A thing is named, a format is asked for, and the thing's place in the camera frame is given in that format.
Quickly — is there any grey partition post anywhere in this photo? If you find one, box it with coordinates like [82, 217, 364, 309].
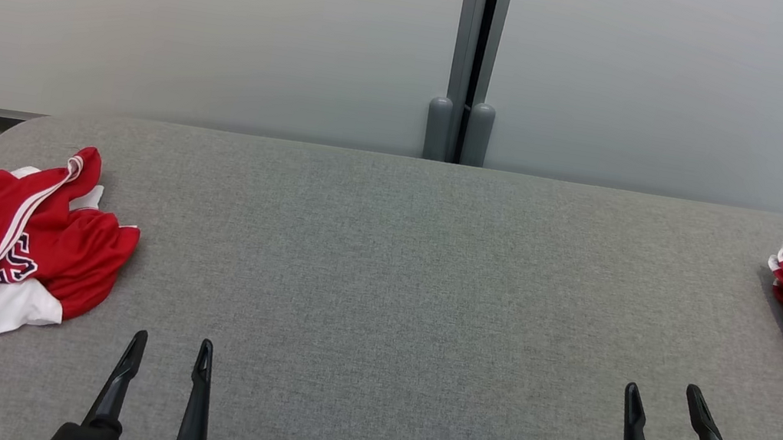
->
[420, 0, 514, 170]

